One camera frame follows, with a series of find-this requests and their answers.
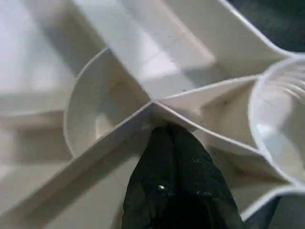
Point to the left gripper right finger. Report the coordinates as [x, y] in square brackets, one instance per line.
[202, 186]

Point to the black work mat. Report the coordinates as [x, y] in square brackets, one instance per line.
[274, 21]

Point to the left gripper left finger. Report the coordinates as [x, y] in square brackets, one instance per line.
[150, 181]

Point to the white plastic table top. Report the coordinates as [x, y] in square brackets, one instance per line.
[95, 107]

